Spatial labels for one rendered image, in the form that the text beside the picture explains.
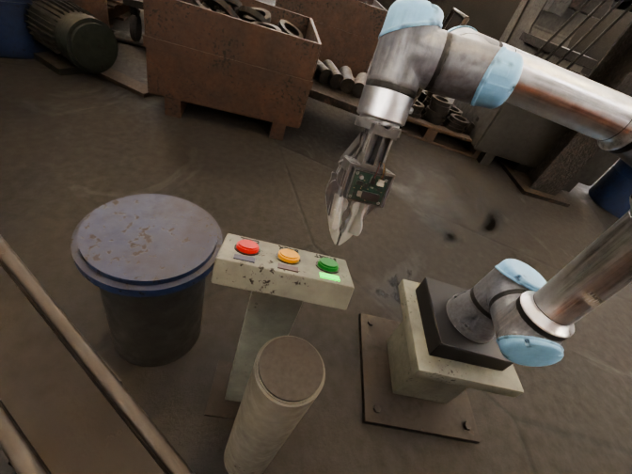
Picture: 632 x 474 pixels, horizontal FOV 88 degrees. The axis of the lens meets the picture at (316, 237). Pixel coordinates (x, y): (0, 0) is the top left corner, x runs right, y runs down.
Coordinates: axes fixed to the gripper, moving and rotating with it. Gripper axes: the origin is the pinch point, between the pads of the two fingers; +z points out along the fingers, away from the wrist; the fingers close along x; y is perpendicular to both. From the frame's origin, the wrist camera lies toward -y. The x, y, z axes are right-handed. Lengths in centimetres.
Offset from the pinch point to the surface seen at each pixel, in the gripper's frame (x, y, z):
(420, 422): 50, -18, 62
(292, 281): -6.5, 5.2, 8.0
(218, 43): -58, -153, -37
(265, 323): -8.3, -2.6, 23.2
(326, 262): -0.6, 0.3, 5.4
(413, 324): 36, -23, 30
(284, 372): -4.7, 13.2, 20.0
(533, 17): 265, -430, -203
